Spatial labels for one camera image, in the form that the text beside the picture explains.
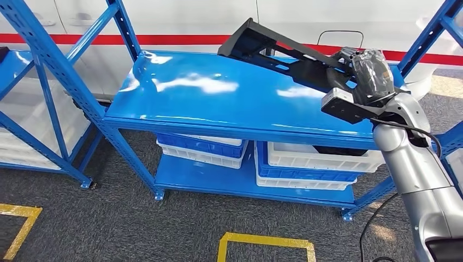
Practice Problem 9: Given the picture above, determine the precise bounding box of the blue metal shelf rack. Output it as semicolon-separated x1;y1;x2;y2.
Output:
0;47;105;189
0;0;463;222

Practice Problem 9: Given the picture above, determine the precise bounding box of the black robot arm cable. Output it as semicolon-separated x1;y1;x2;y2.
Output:
359;117;443;262

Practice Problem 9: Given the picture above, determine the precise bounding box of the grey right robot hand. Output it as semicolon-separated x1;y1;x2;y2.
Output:
325;47;397;108

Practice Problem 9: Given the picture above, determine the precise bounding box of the long black plastic part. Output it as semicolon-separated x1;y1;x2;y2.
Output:
217;17;364;96
312;145;369;157

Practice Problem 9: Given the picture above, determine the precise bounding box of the blue plastic crate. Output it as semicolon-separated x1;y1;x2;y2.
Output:
156;132;250;159
254;141;363;183

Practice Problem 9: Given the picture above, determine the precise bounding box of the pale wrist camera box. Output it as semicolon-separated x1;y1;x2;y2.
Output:
320;87;381;126

